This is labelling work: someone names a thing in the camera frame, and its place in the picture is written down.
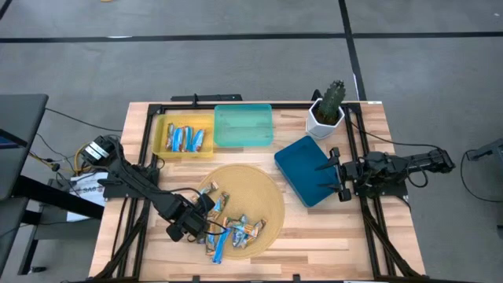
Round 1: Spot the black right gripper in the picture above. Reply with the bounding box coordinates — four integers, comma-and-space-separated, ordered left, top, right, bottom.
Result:
315, 147, 362, 202

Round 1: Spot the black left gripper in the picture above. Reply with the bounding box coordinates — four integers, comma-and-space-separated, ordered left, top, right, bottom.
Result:
165, 193, 219, 244

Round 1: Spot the blue granola bar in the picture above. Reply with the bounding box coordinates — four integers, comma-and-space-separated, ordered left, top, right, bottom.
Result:
165, 122, 176, 150
191, 128, 206, 153
171, 126, 185, 153
211, 226, 233, 265
182, 125, 194, 153

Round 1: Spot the round woven straw placemat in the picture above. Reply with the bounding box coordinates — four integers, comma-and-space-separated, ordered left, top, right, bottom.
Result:
191, 164, 286, 260

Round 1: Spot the dark blue plastic tray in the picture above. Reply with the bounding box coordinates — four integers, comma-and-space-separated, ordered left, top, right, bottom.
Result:
274, 135, 341, 208

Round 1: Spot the white hexagonal plant pot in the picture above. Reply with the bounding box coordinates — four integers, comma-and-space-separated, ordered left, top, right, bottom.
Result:
305, 97, 346, 141

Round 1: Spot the green cactus plant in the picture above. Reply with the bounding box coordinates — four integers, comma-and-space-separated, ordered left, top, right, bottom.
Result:
317, 79, 347, 123

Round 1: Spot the teal plastic bin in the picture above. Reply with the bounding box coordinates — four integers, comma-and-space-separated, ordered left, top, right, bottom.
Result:
213, 103, 274, 149

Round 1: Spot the yellow plastic bin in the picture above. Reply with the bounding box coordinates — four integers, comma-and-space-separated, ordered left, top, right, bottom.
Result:
152, 113, 215, 160

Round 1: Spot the black bar device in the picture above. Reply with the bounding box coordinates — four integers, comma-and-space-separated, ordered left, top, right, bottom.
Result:
171, 93, 244, 103

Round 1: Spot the white printed paper sheet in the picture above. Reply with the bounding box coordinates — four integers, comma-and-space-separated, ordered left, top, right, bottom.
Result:
65, 171, 109, 222

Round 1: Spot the black desk beam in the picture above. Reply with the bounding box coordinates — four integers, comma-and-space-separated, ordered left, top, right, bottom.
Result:
15, 175, 105, 220

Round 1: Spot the grey furniture leg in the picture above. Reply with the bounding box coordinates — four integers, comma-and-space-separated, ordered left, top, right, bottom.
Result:
465, 137, 503, 162

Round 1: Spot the dark grey desk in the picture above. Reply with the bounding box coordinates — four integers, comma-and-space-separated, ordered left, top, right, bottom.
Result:
0, 93, 50, 201

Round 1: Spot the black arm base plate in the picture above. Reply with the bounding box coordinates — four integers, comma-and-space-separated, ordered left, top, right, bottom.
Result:
353, 178, 409, 199
97, 178, 160, 200

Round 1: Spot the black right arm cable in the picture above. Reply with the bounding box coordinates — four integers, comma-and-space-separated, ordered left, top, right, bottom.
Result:
406, 163, 429, 189

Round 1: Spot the black aluminium table frame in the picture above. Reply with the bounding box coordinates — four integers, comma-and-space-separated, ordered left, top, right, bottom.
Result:
88, 101, 428, 283

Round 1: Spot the yellow cable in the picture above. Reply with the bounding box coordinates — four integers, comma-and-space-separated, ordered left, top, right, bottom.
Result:
73, 141, 94, 175

